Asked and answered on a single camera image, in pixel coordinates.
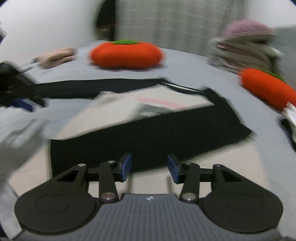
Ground stack of folded quilts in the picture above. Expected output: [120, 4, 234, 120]
[208, 35, 284, 75]

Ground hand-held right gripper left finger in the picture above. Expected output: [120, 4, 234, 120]
[52, 152, 133, 202]

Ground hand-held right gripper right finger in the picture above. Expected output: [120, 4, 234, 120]
[167, 154, 245, 202]

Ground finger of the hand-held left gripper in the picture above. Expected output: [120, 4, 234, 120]
[28, 91, 47, 108]
[7, 97, 34, 113]

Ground black hanging garment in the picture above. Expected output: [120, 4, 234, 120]
[96, 0, 116, 42]

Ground folded pink cloth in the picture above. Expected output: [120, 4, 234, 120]
[37, 47, 77, 69]

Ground grey quilted headboard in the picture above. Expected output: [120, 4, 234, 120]
[270, 25, 296, 81]

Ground grey star-print curtain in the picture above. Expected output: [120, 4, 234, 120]
[114, 0, 249, 56]

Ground cream shirt with black sleeves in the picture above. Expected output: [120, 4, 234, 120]
[7, 77, 274, 202]

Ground folded white clothes stack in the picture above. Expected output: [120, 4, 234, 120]
[279, 117, 296, 149]

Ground purple pillow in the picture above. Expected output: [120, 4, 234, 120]
[221, 20, 277, 42]

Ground orange pumpkin cushion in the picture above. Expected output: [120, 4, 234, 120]
[89, 40, 164, 69]
[238, 67, 296, 112]

